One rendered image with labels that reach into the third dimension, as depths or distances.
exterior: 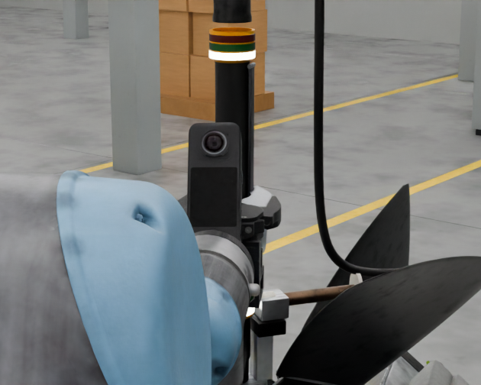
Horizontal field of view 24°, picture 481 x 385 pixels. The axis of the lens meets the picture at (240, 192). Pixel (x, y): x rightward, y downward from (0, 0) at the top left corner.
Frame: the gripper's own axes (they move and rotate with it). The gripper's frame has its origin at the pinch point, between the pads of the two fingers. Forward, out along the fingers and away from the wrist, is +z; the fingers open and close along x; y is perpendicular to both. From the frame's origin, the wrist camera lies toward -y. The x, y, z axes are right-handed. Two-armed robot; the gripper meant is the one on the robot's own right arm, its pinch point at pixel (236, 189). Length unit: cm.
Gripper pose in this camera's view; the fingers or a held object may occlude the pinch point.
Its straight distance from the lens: 109.9
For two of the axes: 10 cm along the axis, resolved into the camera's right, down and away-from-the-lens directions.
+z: 1.1, -2.6, 9.6
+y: 0.0, 9.7, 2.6
